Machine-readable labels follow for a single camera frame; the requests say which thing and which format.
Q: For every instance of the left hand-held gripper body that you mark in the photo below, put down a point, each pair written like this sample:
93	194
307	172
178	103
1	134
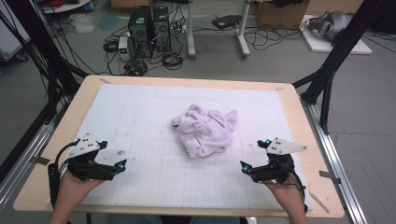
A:
90	171

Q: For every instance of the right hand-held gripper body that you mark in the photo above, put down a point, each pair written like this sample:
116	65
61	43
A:
277	171

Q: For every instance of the lilac towel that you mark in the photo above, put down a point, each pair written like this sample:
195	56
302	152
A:
202	133

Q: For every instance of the person's right hand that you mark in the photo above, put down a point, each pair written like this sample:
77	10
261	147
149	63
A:
288	191

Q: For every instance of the person's left hand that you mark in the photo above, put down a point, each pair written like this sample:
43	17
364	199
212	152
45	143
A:
73	189

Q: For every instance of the wooden table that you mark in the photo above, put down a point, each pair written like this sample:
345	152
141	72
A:
71	121

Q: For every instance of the white foam mat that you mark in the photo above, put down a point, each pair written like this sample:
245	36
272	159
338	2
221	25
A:
149	124

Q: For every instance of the grey tape piece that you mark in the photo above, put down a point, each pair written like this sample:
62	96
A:
329	176
40	160

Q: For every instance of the thin wooden stick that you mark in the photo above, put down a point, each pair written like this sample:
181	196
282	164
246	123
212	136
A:
319	202

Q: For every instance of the white power supply unit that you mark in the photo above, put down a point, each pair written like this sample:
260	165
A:
124	48

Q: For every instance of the white desk leg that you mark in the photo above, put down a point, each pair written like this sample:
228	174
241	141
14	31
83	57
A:
190	31
243	34

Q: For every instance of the white floor board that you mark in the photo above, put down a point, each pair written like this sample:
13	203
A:
323	46

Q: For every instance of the wide black computer tower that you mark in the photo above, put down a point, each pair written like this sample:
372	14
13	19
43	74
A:
140	31

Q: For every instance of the clear plastic sheet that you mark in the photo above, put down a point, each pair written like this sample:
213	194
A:
81	23

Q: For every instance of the flat black device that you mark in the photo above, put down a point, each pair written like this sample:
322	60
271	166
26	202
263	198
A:
225	21

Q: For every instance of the large cardboard box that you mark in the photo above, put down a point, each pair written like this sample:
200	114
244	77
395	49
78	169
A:
280	15

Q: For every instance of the narrow black computer tower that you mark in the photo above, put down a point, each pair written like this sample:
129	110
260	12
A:
162	28

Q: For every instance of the white cabinet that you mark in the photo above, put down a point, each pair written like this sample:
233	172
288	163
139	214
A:
12	37

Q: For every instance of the grey rounded machine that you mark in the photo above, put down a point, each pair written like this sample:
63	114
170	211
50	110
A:
336	21

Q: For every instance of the round white table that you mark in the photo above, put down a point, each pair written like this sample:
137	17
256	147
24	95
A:
67	6

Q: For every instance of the aluminium rail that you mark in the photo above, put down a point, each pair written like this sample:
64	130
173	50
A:
28	152
333	155

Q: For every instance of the black frame strut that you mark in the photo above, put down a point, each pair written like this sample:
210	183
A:
339	46
40	43

